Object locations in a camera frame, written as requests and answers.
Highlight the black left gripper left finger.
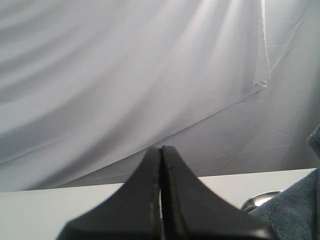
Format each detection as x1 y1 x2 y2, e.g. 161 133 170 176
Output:
57 147 162 240

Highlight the grey backdrop cloth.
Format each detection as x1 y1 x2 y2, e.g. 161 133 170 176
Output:
0 0 320 192

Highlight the round stainless steel plate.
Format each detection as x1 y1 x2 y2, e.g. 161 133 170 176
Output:
240 190 282 212

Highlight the blue-grey fleece towel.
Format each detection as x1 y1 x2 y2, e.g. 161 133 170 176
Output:
247 124 320 240

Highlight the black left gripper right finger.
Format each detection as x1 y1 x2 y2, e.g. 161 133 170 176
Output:
160 146 277 240

